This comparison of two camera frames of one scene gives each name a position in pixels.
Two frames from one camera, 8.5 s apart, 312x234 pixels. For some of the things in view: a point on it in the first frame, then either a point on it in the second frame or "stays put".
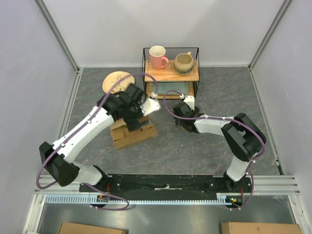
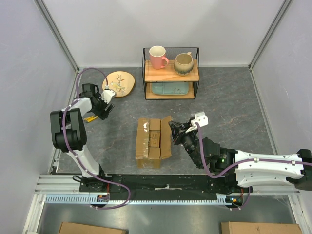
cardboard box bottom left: x=75 y=228 stays put
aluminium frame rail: x=52 y=27 stays put
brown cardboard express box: x=122 y=137 -> x=153 y=142
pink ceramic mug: x=158 y=60 stays put
